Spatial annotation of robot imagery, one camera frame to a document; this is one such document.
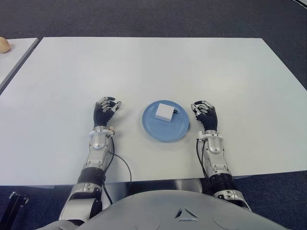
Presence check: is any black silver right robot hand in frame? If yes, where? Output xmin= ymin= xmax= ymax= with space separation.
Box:
xmin=189 ymin=99 xmax=219 ymax=131

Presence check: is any grey robot torso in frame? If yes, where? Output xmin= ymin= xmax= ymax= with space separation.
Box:
xmin=47 ymin=189 xmax=288 ymax=230

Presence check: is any beige round object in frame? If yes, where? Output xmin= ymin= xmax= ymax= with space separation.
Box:
xmin=0 ymin=36 xmax=11 ymax=54

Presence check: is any black metal bracket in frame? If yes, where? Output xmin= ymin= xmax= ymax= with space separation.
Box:
xmin=0 ymin=191 xmax=29 ymax=228

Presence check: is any blue plate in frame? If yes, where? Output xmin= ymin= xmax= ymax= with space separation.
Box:
xmin=142 ymin=99 xmax=190 ymax=143

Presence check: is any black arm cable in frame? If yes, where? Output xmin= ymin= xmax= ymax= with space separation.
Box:
xmin=195 ymin=138 xmax=208 ymax=178
xmin=102 ymin=137 xmax=132 ymax=207

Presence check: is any white charger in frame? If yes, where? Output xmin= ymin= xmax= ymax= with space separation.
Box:
xmin=154 ymin=103 xmax=179 ymax=123

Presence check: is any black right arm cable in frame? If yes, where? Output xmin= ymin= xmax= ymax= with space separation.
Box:
xmin=195 ymin=138 xmax=208 ymax=178

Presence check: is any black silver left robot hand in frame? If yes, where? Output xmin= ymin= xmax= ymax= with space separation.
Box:
xmin=93 ymin=96 xmax=122 ymax=128

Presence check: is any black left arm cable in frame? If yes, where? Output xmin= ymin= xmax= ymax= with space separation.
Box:
xmin=102 ymin=137 xmax=132 ymax=207

